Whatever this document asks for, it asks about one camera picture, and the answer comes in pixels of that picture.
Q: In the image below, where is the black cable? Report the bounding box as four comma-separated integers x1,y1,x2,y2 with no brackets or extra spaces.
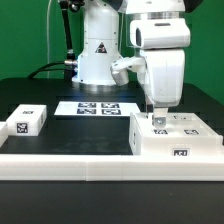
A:
27,61,73,80

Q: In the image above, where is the white cabinet top block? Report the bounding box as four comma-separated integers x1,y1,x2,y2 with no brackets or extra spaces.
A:
6,104,47,136

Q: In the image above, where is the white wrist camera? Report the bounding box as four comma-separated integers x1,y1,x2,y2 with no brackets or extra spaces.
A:
110,57,146,86

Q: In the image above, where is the white fence frame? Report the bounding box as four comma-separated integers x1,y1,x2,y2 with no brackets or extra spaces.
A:
0,120,224,183

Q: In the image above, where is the white marker sheet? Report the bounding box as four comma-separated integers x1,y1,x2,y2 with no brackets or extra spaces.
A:
55,101,139,117

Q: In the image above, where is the white cabinet body box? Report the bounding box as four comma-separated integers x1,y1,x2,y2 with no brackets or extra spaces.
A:
129,113,224,157

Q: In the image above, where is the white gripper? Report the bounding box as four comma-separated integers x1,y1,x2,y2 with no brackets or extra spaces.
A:
130,18,190,127

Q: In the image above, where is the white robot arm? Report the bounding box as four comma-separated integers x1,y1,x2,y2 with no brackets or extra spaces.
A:
73,0,203,128

